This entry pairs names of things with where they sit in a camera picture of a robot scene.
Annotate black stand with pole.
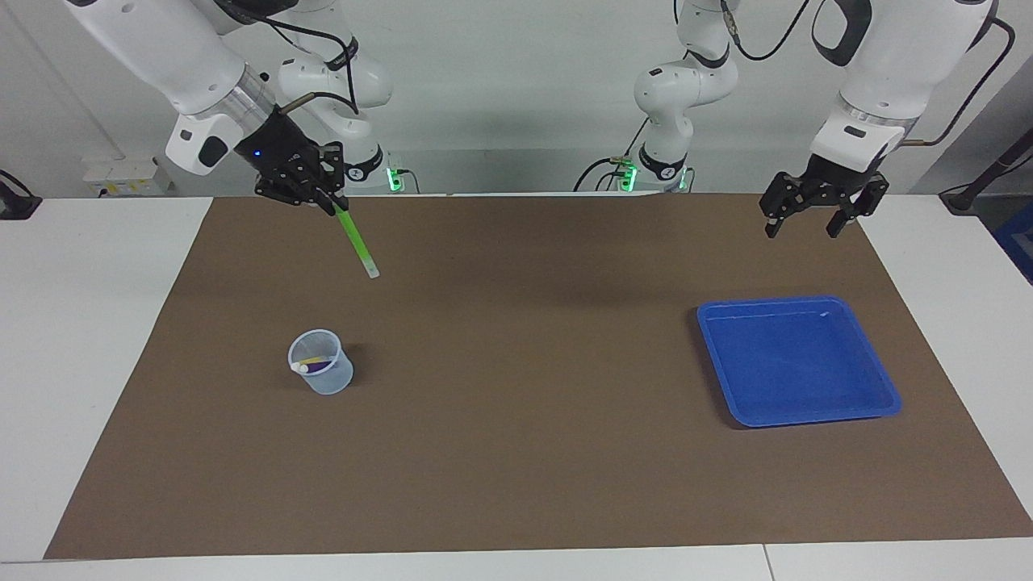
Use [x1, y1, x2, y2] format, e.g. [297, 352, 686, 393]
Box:
[940, 129, 1033, 215]

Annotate blue box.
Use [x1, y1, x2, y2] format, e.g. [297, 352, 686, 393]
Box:
[994, 202, 1033, 285]

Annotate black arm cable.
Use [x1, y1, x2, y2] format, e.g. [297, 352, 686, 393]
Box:
[214, 0, 361, 115]
[717, 0, 1014, 148]

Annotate green pen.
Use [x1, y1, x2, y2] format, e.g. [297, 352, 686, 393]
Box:
[335, 206, 381, 280]

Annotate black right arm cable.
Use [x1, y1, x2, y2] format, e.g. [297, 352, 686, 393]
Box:
[214, 0, 361, 115]

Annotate blue plastic tray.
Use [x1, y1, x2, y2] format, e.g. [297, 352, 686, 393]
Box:
[696, 295, 902, 428]

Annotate white wall cable duct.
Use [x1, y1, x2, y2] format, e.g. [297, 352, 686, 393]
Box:
[0, 8, 128, 162]

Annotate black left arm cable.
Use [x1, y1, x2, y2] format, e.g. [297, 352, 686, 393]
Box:
[717, 0, 1014, 148]

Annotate translucent plastic cup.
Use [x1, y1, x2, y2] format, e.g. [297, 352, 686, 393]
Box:
[288, 328, 354, 395]

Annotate brown table mat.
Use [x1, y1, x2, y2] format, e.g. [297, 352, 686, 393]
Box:
[44, 192, 1033, 560]

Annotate white wall socket box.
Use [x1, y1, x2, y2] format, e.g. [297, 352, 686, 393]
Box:
[82, 157, 173, 198]

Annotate black clamp mount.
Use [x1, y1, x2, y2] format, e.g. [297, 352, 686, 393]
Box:
[0, 169, 43, 221]

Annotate black left base cables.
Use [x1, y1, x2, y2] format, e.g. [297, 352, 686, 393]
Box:
[573, 117, 650, 193]

